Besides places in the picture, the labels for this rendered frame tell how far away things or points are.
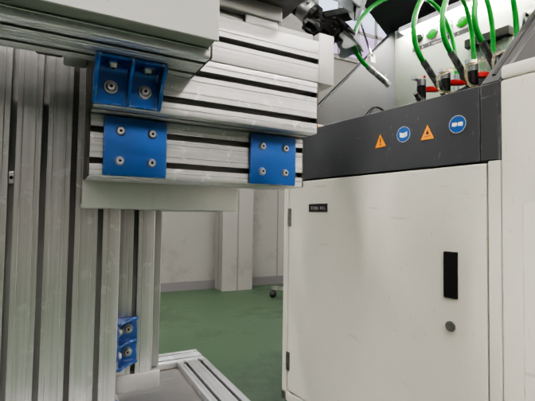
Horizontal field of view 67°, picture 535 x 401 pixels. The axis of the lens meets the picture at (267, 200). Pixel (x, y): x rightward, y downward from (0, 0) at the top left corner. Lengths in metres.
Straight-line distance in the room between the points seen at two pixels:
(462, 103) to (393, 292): 0.47
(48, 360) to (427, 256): 0.78
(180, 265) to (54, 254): 3.02
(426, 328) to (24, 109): 0.92
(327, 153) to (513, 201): 0.54
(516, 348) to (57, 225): 0.86
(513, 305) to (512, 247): 0.11
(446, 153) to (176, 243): 3.02
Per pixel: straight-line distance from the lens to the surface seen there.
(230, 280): 3.72
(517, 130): 0.92
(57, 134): 0.77
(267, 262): 4.08
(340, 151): 1.19
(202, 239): 3.79
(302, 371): 1.37
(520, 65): 0.95
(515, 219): 0.91
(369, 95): 1.67
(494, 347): 0.96
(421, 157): 1.02
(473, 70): 1.29
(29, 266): 0.77
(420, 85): 1.37
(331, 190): 1.20
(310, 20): 1.42
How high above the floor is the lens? 0.67
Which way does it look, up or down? 2 degrees up
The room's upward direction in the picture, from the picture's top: 1 degrees clockwise
